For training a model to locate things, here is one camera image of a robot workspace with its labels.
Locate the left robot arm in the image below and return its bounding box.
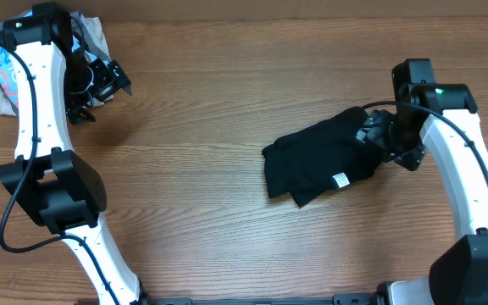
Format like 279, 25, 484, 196
0, 2, 147, 304

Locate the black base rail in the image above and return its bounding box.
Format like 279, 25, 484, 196
135, 293, 389, 305

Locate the grey folded garment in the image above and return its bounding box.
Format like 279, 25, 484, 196
0, 9, 112, 62

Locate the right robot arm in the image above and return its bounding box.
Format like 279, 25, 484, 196
357, 58, 488, 305

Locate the black t-shirt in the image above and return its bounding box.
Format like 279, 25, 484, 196
262, 107, 383, 207

